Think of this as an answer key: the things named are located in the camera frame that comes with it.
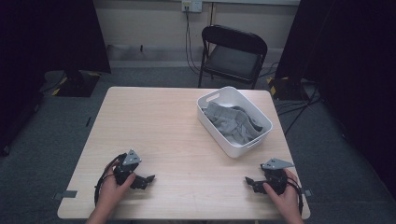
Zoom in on grey shorts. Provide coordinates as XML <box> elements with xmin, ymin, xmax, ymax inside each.
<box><xmin>201</xmin><ymin>101</ymin><xmax>264</xmax><ymax>147</ymax></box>

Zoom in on black folding chair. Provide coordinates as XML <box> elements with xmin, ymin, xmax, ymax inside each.
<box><xmin>197</xmin><ymin>24</ymin><xmax>269</xmax><ymax>91</ymax></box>

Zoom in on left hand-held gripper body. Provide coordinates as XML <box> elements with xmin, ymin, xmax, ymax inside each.
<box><xmin>112</xmin><ymin>148</ymin><xmax>143</xmax><ymax>188</ymax></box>

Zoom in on dark curtain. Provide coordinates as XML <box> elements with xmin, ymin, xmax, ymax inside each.
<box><xmin>0</xmin><ymin>0</ymin><xmax>112</xmax><ymax>157</ymax></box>
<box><xmin>275</xmin><ymin>0</ymin><xmax>396</xmax><ymax>198</ymax></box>

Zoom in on black stand base yellow stripes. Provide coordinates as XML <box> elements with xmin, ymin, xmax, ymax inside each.
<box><xmin>43</xmin><ymin>69</ymin><xmax>103</xmax><ymax>98</ymax></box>
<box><xmin>266</xmin><ymin>76</ymin><xmax>308</xmax><ymax>102</ymax></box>

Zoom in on hand-held gripper black cable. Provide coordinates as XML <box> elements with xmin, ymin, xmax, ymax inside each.
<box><xmin>93</xmin><ymin>153</ymin><xmax>126</xmax><ymax>207</ymax></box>
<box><xmin>286</xmin><ymin>175</ymin><xmax>304</xmax><ymax>217</ymax></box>

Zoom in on right hand-held gripper black cable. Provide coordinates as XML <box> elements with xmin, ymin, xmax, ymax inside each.
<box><xmin>286</xmin><ymin>175</ymin><xmax>304</xmax><ymax>217</ymax></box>

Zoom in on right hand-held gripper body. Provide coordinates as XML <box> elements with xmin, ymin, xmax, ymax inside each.
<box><xmin>260</xmin><ymin>158</ymin><xmax>295</xmax><ymax>196</ymax></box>

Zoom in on person's right hand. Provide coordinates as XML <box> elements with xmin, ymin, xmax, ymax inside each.
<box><xmin>262</xmin><ymin>168</ymin><xmax>302</xmax><ymax>217</ymax></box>

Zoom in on grey wall trunking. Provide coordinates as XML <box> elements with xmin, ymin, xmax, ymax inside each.
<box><xmin>106</xmin><ymin>44</ymin><xmax>205</xmax><ymax>63</ymax></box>

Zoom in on left hand-held gripper black cable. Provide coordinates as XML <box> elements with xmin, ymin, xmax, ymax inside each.
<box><xmin>93</xmin><ymin>153</ymin><xmax>126</xmax><ymax>207</ymax></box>

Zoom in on white wall power socket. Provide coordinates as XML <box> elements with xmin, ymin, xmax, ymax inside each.
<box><xmin>181</xmin><ymin>0</ymin><xmax>204</xmax><ymax>14</ymax></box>

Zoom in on person's left hand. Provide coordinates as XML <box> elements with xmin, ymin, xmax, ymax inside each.
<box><xmin>98</xmin><ymin>160</ymin><xmax>137</xmax><ymax>207</ymax></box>

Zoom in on black floor cables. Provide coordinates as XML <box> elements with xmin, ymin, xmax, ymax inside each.
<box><xmin>275</xmin><ymin>83</ymin><xmax>323</xmax><ymax>136</ymax></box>

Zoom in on black cable from wall socket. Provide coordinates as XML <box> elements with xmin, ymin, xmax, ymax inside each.
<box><xmin>184</xmin><ymin>8</ymin><xmax>202</xmax><ymax>77</ymax></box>

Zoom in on white plastic basket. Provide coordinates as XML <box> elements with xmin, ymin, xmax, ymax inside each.
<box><xmin>196</xmin><ymin>86</ymin><xmax>274</xmax><ymax>159</ymax></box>

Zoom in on thin wall conduit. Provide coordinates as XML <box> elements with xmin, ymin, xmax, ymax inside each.
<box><xmin>209</xmin><ymin>2</ymin><xmax>217</xmax><ymax>26</ymax></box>

